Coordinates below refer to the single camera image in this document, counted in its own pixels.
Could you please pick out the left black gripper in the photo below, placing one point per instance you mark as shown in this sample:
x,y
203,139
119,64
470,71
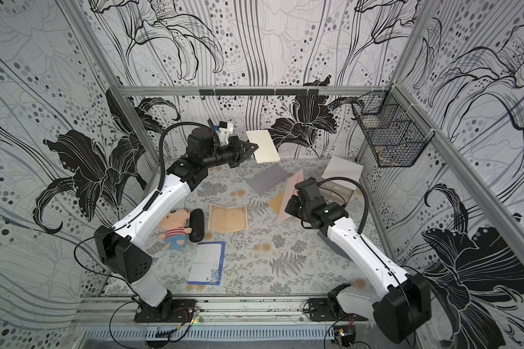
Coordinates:
x,y
236,153

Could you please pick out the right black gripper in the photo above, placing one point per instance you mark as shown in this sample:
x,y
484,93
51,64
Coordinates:
x,y
295,207

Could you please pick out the cream letter paper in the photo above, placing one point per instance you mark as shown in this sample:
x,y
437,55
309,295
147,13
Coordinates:
x,y
227,219
266,152

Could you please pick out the pink envelope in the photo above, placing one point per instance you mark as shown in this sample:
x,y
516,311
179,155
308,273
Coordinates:
x,y
289,192

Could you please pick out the yellow kraft envelope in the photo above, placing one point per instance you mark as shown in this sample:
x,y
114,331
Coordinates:
x,y
276,203

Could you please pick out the lilac grey envelope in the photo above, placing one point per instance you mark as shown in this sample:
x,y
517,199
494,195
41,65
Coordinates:
x,y
268,179

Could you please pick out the white blue-bordered letter paper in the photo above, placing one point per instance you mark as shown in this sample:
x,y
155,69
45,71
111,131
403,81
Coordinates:
x,y
208,263

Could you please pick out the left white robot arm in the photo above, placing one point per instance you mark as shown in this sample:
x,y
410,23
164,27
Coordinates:
x,y
120,246

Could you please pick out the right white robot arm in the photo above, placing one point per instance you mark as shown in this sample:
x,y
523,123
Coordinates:
x,y
399,302

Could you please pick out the white mini drawer cabinet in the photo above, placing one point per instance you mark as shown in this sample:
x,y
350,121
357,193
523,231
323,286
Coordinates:
x,y
340,191

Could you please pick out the pink plush doll toy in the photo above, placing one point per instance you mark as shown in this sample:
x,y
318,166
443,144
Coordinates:
x,y
175,232

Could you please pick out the small electronics board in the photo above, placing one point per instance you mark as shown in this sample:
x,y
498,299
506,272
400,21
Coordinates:
x,y
344,336

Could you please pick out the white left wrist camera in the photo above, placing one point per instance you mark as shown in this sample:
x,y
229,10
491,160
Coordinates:
x,y
225,130

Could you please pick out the black bar on rail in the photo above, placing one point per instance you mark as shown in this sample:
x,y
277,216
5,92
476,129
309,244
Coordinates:
x,y
253,92

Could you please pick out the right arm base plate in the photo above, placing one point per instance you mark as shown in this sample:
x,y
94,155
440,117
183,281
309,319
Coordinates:
x,y
324,309

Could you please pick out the black wire mesh basket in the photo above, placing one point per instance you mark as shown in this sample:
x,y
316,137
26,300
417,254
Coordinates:
x,y
394,138

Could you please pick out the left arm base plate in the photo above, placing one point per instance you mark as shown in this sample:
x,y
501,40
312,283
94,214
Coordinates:
x,y
176,311

